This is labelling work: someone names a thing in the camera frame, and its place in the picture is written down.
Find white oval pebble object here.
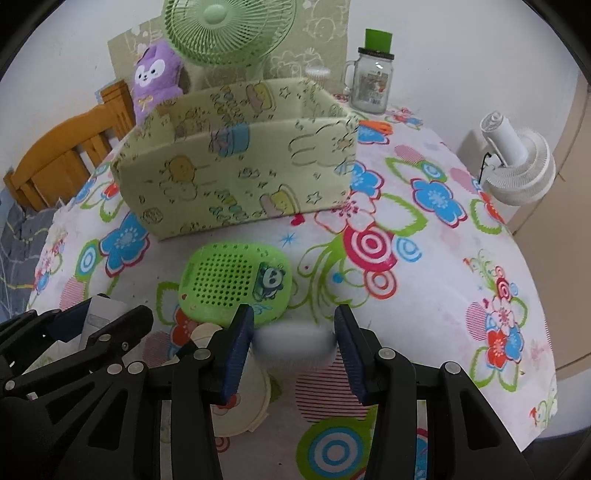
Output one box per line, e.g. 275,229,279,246
252,320,338,372

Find round white cartoon lid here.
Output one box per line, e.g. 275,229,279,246
211,350,271,437

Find green perforated panda case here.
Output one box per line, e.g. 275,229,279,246
177,243,293,327

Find grey plaid cloth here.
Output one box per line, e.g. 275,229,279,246
0,204,55,323

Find wooden chair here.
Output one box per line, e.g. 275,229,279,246
4,80,135,211

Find floral tablecloth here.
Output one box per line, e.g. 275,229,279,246
25,94,560,480

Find yellow cartoon fabric storage box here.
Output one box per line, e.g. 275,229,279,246
111,78,359,240

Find purple plush toy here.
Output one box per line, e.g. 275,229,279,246
131,40,183,125

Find white standing fan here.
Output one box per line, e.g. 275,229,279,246
480,111,556,207

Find cotton swab container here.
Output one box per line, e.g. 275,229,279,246
304,66,331,85

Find green desk fan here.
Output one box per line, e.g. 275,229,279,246
161,0,297,89

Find glass mason jar mug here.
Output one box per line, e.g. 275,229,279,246
342,47,394,115

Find beige cartoon board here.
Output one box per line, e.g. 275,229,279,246
107,1,349,94

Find green cup on jar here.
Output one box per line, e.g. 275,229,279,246
365,28,393,55

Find orange handled scissors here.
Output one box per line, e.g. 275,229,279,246
359,120,394,136

